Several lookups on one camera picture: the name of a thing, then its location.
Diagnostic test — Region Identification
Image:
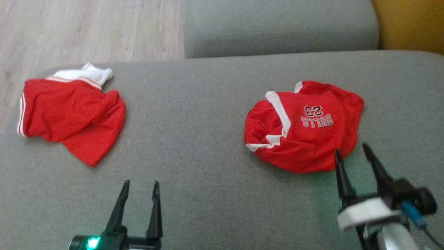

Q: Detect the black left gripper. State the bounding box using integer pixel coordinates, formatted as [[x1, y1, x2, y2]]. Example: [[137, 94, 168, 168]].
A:
[[69, 180, 163, 250]]

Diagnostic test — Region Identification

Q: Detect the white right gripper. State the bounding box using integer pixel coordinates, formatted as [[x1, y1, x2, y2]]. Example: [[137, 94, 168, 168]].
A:
[[334, 143, 405, 231]]

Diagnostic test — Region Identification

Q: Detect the red sleeveless bulls jersey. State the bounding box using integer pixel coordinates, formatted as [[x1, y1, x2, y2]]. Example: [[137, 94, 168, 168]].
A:
[[244, 81, 365, 173]]

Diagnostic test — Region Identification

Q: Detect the red jersey with white sleeves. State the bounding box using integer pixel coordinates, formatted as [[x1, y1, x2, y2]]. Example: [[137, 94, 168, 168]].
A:
[[17, 62, 126, 167]]

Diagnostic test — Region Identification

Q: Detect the large grey sofa seat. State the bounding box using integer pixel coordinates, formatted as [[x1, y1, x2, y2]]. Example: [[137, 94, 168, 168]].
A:
[[0, 50, 444, 250]]

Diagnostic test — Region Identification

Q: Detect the yellow sofa backrest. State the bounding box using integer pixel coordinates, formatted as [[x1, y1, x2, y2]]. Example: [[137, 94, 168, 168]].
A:
[[371, 0, 444, 56]]

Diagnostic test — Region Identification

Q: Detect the blue camera cable plug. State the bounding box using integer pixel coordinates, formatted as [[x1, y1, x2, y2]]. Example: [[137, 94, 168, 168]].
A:
[[402, 201, 426, 229]]

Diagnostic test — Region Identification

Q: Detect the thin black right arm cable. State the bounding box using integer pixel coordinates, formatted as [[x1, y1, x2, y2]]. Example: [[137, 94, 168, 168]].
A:
[[422, 226, 444, 250]]

